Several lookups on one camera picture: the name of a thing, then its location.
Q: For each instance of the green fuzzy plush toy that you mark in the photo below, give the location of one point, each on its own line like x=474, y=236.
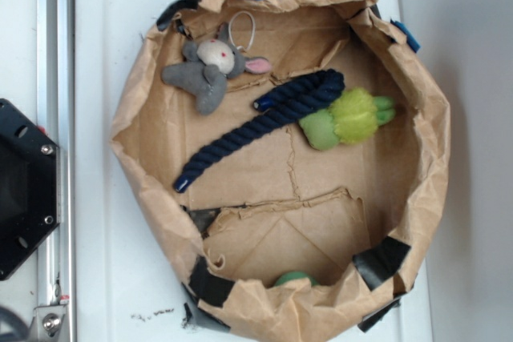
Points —
x=351, y=119

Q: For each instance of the aluminium extrusion rail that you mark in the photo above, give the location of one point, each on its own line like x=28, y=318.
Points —
x=55, y=70

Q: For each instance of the metal corner bracket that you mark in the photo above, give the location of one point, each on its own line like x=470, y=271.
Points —
x=50, y=324

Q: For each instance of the green ball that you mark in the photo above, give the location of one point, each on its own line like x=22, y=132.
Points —
x=295, y=275

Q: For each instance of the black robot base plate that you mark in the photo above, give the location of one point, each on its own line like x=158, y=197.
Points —
x=29, y=195

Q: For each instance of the gray plush donkey toy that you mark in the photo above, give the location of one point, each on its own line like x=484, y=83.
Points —
x=207, y=67

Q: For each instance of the brown paper bag bin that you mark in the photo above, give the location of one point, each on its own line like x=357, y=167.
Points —
x=358, y=219

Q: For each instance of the navy blue rope toy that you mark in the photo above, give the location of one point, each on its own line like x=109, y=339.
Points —
x=283, y=105

